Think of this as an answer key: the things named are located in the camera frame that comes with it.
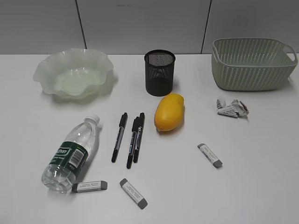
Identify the pale green plastic basket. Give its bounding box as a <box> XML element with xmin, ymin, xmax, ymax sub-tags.
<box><xmin>211</xmin><ymin>38</ymin><xmax>298</xmax><ymax>91</ymax></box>

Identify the waste paper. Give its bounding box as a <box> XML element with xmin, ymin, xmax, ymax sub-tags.
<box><xmin>216</xmin><ymin>98</ymin><xmax>249</xmax><ymax>118</ymax></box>

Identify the frosted green wavy plate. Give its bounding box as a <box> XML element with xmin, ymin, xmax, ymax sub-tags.
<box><xmin>33</xmin><ymin>48</ymin><xmax>114</xmax><ymax>99</ymax></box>

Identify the clear plastic water bottle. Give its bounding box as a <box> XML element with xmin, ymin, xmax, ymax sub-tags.
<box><xmin>41</xmin><ymin>115</ymin><xmax>100</xmax><ymax>193</ymax></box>

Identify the grey eraser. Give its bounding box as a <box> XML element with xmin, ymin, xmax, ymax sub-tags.
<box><xmin>71</xmin><ymin>181</ymin><xmax>107</xmax><ymax>193</ymax></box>
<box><xmin>120</xmin><ymin>178</ymin><xmax>148</xmax><ymax>210</ymax></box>
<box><xmin>198</xmin><ymin>143</ymin><xmax>223</xmax><ymax>168</ymax></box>

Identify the yellow mango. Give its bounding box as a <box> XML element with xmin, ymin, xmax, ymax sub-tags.
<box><xmin>154</xmin><ymin>93</ymin><xmax>184</xmax><ymax>132</ymax></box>

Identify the black marker pen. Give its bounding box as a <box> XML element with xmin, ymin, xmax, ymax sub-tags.
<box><xmin>111</xmin><ymin>112</ymin><xmax>128</xmax><ymax>163</ymax></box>
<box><xmin>133</xmin><ymin>112</ymin><xmax>145</xmax><ymax>163</ymax></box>
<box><xmin>126</xmin><ymin>117</ymin><xmax>139</xmax><ymax>169</ymax></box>

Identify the black mesh pen holder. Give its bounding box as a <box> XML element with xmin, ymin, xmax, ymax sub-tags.
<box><xmin>144</xmin><ymin>49</ymin><xmax>176</xmax><ymax>97</ymax></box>

